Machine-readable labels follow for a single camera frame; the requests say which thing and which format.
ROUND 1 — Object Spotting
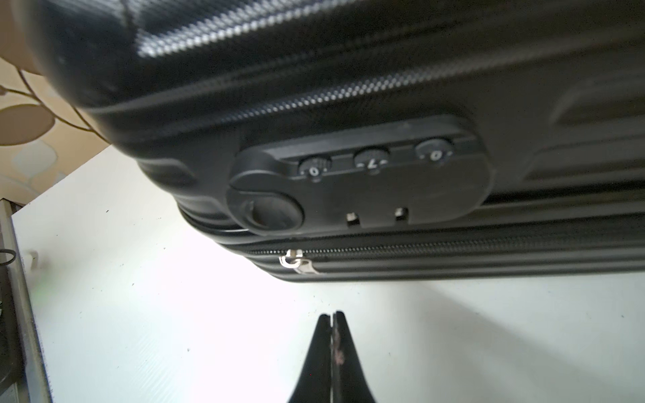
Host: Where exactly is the black hard-shell suitcase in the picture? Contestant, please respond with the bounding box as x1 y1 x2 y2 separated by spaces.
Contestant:
10 1 644 282

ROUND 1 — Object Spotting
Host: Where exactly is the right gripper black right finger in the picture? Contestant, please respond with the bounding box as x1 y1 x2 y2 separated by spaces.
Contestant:
331 311 376 403

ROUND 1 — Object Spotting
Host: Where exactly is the silver zipper pull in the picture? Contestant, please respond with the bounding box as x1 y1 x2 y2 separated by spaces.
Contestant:
279 250 319 275

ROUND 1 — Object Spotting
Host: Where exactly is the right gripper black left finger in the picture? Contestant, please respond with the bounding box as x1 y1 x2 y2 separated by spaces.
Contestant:
289 314 332 403

